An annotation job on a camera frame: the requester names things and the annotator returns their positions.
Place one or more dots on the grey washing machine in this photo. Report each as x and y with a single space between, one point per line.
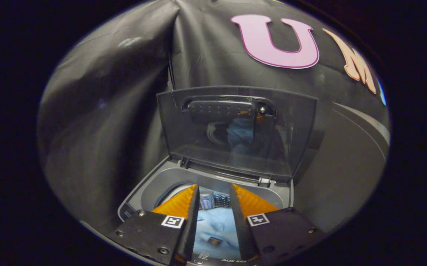
154 184

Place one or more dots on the black backdrop cloth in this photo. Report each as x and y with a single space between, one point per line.
117 111

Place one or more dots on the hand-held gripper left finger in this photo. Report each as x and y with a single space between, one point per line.
191 229

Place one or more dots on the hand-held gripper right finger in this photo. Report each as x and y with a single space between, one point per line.
241 229

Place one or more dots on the light blue garment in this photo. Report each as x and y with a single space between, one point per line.
217 225

